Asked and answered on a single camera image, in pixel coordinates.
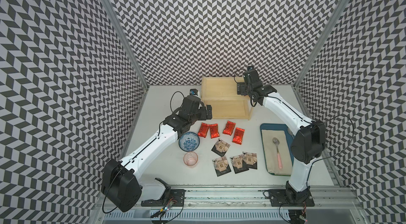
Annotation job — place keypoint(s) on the black tea bag house print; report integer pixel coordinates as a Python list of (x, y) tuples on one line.
[(238, 163), (221, 166), (251, 160), (220, 147)]

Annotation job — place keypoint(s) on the pink translucent cup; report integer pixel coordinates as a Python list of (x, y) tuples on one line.
[(191, 159)]

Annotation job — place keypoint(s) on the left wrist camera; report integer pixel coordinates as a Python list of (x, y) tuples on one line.
[(194, 92)]

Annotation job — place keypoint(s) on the red tea bag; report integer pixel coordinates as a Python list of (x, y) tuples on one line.
[(214, 132), (203, 130), (229, 128), (238, 136)]

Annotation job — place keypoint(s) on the blue patterned ceramic bowl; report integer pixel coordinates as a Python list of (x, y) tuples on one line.
[(189, 142)]

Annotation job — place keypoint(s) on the pink handled metal spoon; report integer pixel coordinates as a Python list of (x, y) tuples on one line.
[(276, 143)]

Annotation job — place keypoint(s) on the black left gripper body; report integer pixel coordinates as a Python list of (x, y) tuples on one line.
[(200, 114)]

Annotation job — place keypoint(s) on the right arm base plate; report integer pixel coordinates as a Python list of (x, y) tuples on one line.
[(276, 198)]

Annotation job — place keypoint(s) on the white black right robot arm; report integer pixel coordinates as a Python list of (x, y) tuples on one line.
[(309, 135)]

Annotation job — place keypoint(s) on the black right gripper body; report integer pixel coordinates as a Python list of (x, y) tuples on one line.
[(244, 87)]

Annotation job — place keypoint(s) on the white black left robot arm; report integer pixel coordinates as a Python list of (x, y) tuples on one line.
[(121, 179)]

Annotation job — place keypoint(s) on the teal tray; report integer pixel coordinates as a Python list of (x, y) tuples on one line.
[(281, 127)]

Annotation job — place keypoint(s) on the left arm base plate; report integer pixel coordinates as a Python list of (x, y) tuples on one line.
[(176, 195)]

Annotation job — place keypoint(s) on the light wooden two-tier shelf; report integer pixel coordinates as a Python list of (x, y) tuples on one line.
[(221, 94)]

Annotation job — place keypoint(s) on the aluminium mounting rail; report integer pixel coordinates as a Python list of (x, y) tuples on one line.
[(240, 205)]

